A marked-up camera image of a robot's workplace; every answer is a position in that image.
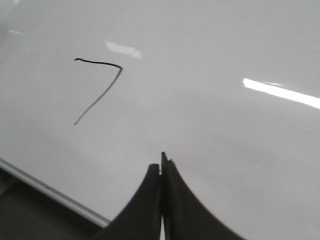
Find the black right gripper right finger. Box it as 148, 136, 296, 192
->
161, 152, 243, 240

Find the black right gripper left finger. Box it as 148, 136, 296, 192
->
93, 163, 162, 240

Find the white whiteboard with aluminium frame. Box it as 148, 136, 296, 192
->
0, 0, 320, 240

